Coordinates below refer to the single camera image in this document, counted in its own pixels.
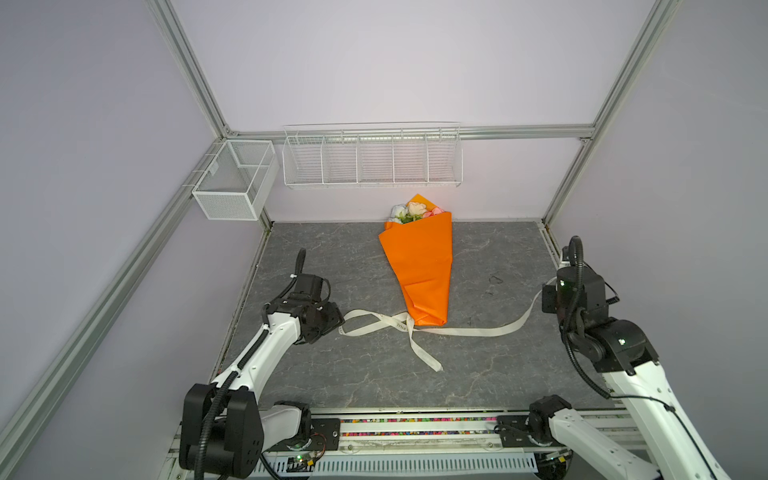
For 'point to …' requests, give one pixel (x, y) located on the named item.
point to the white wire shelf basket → (373, 155)
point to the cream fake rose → (416, 210)
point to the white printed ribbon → (407, 325)
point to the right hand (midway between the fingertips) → (569, 284)
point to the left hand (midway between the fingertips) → (336, 326)
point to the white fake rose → (400, 214)
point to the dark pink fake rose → (435, 211)
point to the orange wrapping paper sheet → (421, 254)
